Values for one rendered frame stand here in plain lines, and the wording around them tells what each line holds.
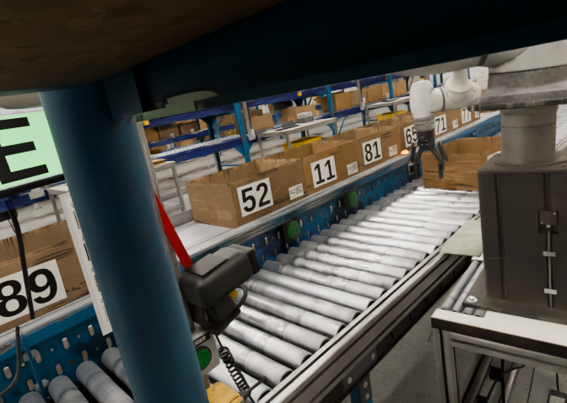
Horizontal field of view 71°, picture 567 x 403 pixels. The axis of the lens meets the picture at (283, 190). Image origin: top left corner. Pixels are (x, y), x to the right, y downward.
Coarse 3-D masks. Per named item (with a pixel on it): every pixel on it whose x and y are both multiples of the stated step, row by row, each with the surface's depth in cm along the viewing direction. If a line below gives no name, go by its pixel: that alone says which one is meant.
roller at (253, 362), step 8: (224, 336) 103; (216, 344) 101; (224, 344) 99; (232, 344) 98; (240, 344) 98; (232, 352) 96; (240, 352) 95; (248, 352) 94; (256, 352) 94; (240, 360) 93; (248, 360) 92; (256, 360) 91; (264, 360) 90; (272, 360) 90; (240, 368) 94; (248, 368) 91; (256, 368) 89; (264, 368) 88; (272, 368) 87; (280, 368) 86; (288, 368) 86; (256, 376) 89; (264, 376) 87; (272, 376) 86; (280, 376) 85; (272, 384) 86
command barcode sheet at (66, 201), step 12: (72, 204) 50; (72, 216) 50; (72, 228) 50; (84, 252) 51; (84, 264) 52; (84, 276) 52; (96, 288) 53; (96, 300) 53; (96, 312) 53; (108, 324) 54
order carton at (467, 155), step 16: (448, 144) 213; (464, 144) 218; (480, 144) 212; (496, 144) 206; (432, 160) 192; (448, 160) 186; (464, 160) 181; (480, 160) 175; (432, 176) 195; (448, 176) 189; (464, 176) 183
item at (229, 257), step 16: (208, 256) 63; (224, 256) 62; (240, 256) 62; (192, 272) 60; (208, 272) 59; (224, 272) 60; (240, 272) 62; (256, 272) 65; (192, 288) 58; (208, 288) 58; (224, 288) 60; (208, 304) 58; (224, 304) 62; (224, 320) 62
